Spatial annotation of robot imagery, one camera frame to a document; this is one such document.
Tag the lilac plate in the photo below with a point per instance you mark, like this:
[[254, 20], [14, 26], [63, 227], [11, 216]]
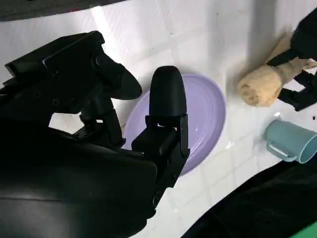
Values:
[[205, 119]]

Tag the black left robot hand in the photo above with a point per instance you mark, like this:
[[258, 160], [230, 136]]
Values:
[[305, 37]]

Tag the black backdrop cloth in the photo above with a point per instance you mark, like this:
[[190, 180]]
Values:
[[260, 203]]

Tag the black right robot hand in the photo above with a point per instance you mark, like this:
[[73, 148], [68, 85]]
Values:
[[62, 173]]

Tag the green sheet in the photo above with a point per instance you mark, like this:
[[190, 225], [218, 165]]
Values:
[[309, 233]]

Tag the pale green mug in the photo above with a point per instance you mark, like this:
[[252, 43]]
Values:
[[284, 134]]

